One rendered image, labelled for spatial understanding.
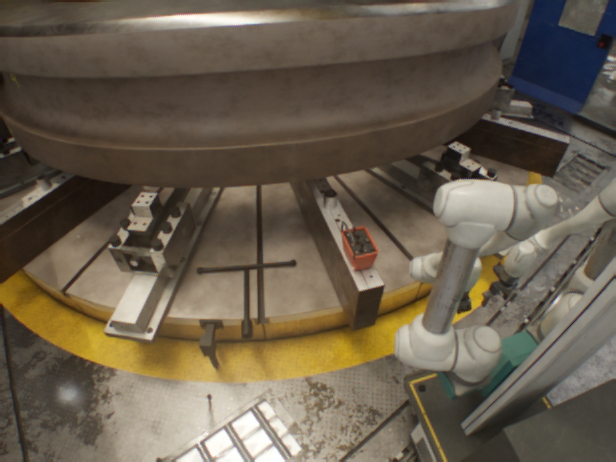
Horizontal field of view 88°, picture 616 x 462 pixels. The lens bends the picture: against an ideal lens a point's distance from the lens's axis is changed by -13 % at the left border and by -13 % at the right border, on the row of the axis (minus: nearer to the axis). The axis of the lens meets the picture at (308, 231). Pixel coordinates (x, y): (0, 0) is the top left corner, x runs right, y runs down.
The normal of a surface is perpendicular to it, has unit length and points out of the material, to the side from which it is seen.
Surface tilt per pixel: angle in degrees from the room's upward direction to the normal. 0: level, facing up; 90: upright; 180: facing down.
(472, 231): 86
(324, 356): 0
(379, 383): 0
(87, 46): 90
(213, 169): 90
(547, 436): 0
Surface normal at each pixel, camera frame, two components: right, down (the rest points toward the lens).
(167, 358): 0.00, -0.72
